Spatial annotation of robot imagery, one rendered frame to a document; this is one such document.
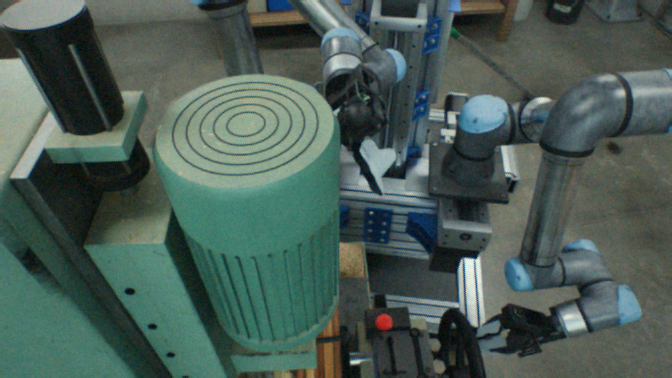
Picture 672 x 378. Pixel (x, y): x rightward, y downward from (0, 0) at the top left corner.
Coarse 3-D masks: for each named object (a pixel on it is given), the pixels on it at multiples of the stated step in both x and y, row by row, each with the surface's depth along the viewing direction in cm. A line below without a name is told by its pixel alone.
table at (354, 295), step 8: (344, 280) 101; (352, 280) 101; (360, 280) 101; (344, 288) 100; (352, 288) 100; (360, 288) 100; (368, 288) 100; (344, 296) 98; (352, 296) 98; (360, 296) 98; (368, 296) 98; (344, 304) 97; (352, 304) 97; (360, 304) 97; (368, 304) 97; (344, 312) 96; (352, 312) 96; (360, 312) 96; (344, 320) 94; (352, 320) 94; (360, 320) 94; (352, 328) 93; (352, 336) 92; (352, 344) 91; (352, 368) 88; (352, 376) 87
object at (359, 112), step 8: (352, 104) 60; (360, 104) 60; (352, 112) 59; (360, 112) 59; (368, 112) 60; (344, 120) 61; (352, 120) 59; (360, 120) 59; (368, 120) 60; (344, 128) 61; (352, 128) 60; (360, 128) 60
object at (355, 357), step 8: (344, 328) 83; (344, 344) 81; (344, 352) 80; (352, 352) 84; (360, 352) 84; (368, 352) 84; (344, 360) 79; (352, 360) 83; (360, 360) 83; (344, 368) 78; (344, 376) 78
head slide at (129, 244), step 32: (128, 192) 47; (160, 192) 48; (96, 224) 46; (128, 224) 46; (160, 224) 46; (96, 256) 45; (128, 256) 45; (160, 256) 46; (128, 288) 50; (160, 288) 50; (192, 288) 53; (160, 320) 55; (192, 320) 56; (160, 352) 62; (192, 352) 62; (224, 352) 68
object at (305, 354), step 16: (240, 352) 72; (256, 352) 72; (272, 352) 73; (288, 352) 73; (304, 352) 73; (240, 368) 76; (256, 368) 76; (272, 368) 76; (288, 368) 77; (304, 368) 77
